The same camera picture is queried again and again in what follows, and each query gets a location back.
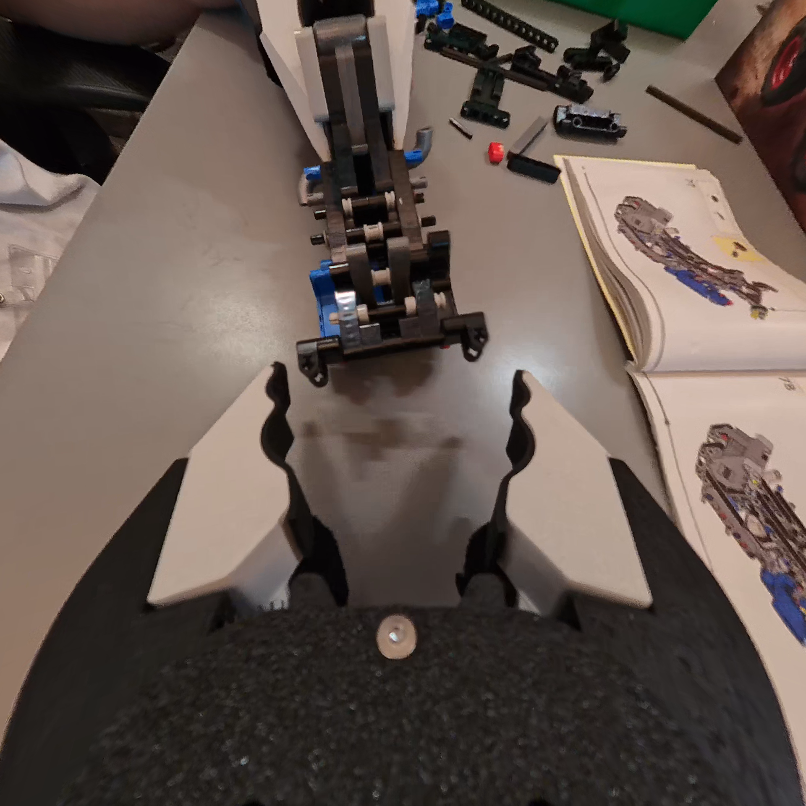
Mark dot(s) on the dark grey lego tile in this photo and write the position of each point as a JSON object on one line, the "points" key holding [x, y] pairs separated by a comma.
{"points": [[529, 135]]}

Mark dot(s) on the green plastic bin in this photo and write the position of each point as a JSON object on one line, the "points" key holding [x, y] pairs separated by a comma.
{"points": [[636, 16]]}

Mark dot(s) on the small black lego pin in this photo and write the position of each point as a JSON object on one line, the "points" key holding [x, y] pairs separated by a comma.
{"points": [[460, 128]]}

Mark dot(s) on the long black lego axle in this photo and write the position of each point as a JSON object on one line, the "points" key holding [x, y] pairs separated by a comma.
{"points": [[692, 113]]}

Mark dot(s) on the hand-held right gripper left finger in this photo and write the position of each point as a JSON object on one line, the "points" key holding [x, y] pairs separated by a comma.
{"points": [[220, 504]]}

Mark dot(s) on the black lego frame brick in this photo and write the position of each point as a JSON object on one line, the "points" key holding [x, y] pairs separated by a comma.
{"points": [[589, 121]]}

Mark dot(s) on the black blue lego model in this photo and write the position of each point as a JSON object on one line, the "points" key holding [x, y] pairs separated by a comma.
{"points": [[378, 264]]}

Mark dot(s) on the lego set box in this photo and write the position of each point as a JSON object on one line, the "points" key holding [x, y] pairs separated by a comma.
{"points": [[774, 94]]}

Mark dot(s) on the lego instruction booklet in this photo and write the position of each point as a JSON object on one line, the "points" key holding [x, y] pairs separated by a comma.
{"points": [[692, 302]]}

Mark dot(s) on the pile of black lego pieces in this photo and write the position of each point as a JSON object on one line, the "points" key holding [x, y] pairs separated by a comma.
{"points": [[486, 94]]}

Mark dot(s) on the short black lego beam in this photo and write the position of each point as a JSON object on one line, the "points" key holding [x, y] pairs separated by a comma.
{"points": [[534, 168]]}

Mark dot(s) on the small red lego piece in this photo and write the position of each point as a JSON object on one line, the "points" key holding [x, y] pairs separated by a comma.
{"points": [[496, 153]]}

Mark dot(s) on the blue lego connector piece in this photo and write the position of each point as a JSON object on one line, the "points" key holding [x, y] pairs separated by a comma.
{"points": [[431, 9]]}

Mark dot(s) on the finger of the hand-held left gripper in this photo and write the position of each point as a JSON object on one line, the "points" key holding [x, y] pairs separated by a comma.
{"points": [[405, 63], [280, 50]]}

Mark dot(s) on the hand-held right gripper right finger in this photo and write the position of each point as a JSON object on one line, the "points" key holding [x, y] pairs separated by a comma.
{"points": [[573, 510]]}

